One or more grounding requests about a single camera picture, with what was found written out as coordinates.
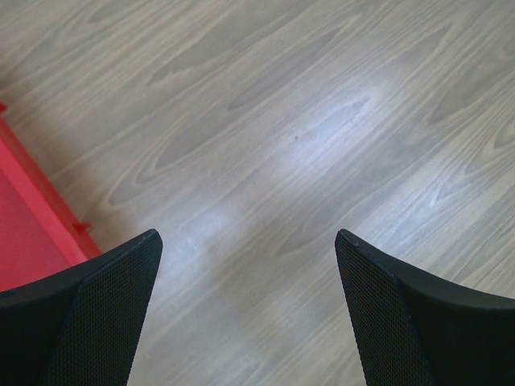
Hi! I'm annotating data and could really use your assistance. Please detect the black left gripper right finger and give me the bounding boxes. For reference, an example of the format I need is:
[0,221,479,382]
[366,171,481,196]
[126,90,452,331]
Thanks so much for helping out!
[335,229,514,385]

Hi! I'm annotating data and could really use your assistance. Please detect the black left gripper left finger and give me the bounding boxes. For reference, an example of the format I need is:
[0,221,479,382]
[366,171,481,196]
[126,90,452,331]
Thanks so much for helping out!
[1,229,163,385]

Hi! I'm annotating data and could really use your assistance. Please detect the red plastic bin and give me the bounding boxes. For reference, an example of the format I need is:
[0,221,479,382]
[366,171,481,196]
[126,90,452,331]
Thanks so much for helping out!
[1,119,101,291]

